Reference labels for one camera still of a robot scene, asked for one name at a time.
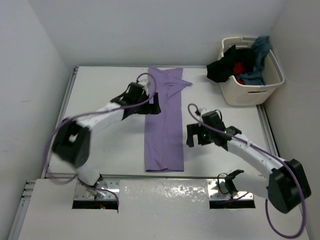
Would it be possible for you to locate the teal shirt in basket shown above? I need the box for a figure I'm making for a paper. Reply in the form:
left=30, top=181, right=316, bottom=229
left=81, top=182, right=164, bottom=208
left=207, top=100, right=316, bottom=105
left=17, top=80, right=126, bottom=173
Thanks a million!
left=240, top=36, right=272, bottom=86

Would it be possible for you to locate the red garment in basket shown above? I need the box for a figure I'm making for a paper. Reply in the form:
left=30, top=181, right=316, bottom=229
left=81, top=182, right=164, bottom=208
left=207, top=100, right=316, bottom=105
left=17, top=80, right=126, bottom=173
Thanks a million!
left=233, top=61, right=247, bottom=85

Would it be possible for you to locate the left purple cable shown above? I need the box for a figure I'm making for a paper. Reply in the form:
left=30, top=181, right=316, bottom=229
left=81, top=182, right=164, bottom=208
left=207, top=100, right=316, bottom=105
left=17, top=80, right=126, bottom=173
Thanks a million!
left=43, top=72, right=157, bottom=206

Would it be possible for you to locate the black garment in basket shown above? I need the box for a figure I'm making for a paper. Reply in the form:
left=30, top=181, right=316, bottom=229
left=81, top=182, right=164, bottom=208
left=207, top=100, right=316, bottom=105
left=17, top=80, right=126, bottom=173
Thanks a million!
left=206, top=45, right=256, bottom=83

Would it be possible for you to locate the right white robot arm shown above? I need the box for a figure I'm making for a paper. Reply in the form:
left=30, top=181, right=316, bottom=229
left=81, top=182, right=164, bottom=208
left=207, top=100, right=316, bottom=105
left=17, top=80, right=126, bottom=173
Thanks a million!
left=186, top=108, right=312, bottom=214

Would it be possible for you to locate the metal base plate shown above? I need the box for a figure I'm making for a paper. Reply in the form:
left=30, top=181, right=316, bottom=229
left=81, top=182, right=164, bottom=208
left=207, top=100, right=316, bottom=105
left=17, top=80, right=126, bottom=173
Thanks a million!
left=73, top=178, right=120, bottom=202
left=207, top=178, right=254, bottom=202

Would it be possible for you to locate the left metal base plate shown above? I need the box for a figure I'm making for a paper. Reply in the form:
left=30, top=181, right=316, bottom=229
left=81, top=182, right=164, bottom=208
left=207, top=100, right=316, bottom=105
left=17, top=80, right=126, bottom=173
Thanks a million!
left=73, top=178, right=120, bottom=202

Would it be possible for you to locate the white front cover board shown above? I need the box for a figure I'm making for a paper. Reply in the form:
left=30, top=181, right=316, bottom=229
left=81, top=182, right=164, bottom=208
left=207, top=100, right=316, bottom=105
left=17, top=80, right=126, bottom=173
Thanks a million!
left=19, top=179, right=302, bottom=240

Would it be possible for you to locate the purple t shirt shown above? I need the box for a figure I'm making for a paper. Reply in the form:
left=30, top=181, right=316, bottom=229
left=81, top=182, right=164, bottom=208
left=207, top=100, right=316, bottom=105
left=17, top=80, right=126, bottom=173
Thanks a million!
left=144, top=67, right=193, bottom=173

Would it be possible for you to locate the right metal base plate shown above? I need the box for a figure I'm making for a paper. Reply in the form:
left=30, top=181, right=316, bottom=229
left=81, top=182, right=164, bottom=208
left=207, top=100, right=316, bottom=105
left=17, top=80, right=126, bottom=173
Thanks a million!
left=207, top=178, right=254, bottom=202

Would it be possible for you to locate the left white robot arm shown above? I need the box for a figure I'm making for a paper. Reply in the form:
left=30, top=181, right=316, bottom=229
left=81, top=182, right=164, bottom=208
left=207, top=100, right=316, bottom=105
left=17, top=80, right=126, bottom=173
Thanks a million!
left=51, top=79, right=161, bottom=188

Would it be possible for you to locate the beige laundry basket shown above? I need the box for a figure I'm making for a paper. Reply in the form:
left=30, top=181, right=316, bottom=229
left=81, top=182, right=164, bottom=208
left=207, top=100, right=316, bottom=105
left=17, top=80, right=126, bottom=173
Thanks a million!
left=217, top=36, right=285, bottom=106

